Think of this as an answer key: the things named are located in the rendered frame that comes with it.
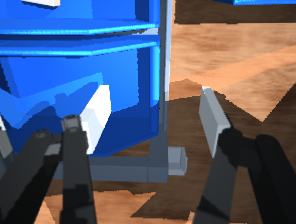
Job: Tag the grey metal shelf rack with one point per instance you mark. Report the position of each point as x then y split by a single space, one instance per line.
162 160

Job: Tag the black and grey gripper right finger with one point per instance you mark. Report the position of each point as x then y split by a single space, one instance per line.
272 176

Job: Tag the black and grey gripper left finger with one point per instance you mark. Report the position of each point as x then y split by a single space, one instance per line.
25 183

